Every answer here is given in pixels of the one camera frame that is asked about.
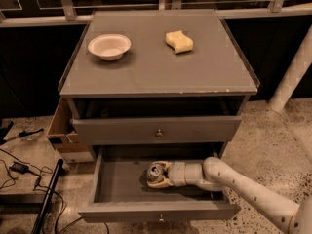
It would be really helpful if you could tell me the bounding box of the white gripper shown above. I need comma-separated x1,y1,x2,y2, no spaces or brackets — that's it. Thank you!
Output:
147,161,186,189

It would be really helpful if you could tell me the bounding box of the green white 7up can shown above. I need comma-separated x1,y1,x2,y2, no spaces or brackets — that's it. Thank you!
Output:
146,163,164,184

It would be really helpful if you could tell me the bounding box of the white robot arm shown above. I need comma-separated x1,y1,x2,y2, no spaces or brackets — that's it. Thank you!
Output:
146,157,312,234

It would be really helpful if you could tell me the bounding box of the open grey middle drawer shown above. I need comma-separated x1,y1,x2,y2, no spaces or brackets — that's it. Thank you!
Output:
78,144,240,222

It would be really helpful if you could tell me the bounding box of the grey drawer cabinet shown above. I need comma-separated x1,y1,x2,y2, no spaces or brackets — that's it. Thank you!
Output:
59,10,258,156

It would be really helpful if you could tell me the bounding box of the cardboard box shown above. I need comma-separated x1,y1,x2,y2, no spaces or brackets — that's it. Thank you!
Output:
47,98,93,163

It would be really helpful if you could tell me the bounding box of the yellow sponge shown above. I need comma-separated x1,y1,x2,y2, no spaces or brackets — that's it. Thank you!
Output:
166,30,194,54

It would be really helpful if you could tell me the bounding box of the white paper bowl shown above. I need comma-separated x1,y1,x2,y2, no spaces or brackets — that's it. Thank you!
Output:
88,34,132,61

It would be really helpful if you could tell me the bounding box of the black pole on floor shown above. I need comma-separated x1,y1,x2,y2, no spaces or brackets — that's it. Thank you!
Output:
31,159,63,234

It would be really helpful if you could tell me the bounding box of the black power adapter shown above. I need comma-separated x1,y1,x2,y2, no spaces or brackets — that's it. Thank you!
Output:
10,162,29,174

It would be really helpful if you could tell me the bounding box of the black tool on floor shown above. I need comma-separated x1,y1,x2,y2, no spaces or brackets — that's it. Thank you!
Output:
0,120,45,146

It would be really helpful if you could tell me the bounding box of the metal window railing frame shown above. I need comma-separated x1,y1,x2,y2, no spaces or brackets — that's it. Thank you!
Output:
0,0,312,27

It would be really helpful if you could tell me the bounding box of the white diagonal support post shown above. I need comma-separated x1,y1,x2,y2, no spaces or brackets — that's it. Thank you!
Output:
268,26,312,112

